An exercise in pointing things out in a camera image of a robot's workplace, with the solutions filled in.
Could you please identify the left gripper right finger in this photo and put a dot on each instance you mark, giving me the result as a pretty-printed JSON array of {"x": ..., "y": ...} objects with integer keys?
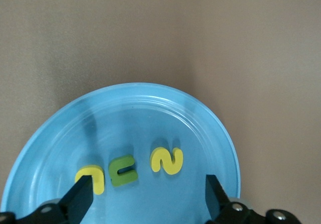
[{"x": 218, "y": 201}]

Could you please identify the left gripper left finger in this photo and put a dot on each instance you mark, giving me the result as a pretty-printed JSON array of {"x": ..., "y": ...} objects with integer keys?
[{"x": 80, "y": 196}]

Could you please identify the yellow foam letter u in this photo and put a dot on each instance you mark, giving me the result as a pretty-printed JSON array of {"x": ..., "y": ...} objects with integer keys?
[{"x": 98, "y": 178}]

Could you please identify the green foam letter u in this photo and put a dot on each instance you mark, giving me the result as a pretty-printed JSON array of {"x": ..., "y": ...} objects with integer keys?
[{"x": 113, "y": 171}]

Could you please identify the yellow foam number two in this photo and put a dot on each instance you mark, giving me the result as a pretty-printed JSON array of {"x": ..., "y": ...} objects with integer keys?
[{"x": 173, "y": 168}]

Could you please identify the blue plate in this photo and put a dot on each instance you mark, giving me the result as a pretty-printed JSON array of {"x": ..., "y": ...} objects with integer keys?
[{"x": 125, "y": 123}]

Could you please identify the brown table cloth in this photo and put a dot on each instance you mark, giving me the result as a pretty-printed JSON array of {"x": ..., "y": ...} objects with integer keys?
[{"x": 150, "y": 33}]

